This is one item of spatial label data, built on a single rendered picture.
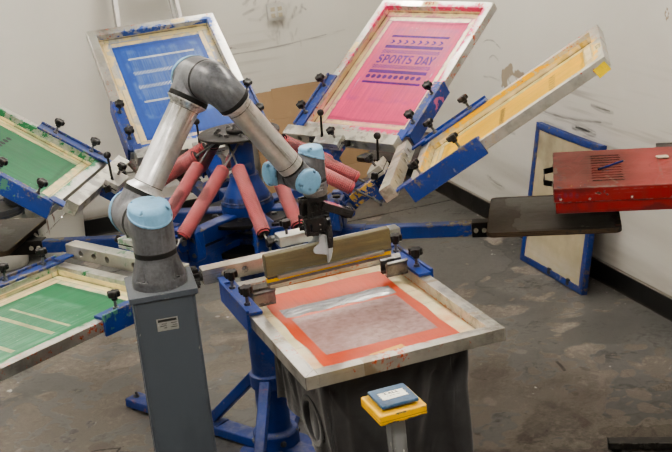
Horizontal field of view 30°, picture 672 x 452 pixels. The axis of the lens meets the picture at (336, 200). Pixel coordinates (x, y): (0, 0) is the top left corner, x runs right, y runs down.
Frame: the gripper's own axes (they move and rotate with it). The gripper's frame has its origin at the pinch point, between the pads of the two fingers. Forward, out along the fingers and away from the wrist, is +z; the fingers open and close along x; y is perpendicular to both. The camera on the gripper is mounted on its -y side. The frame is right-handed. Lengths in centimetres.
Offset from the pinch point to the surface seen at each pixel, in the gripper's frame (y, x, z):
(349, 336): 6.5, 31.3, 13.6
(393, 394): 11, 75, 12
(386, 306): -11.2, 16.7, 13.4
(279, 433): -1, -81, 97
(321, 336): 13.3, 26.8, 13.6
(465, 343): -17, 57, 12
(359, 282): -11.8, -6.7, 13.4
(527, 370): -119, -100, 108
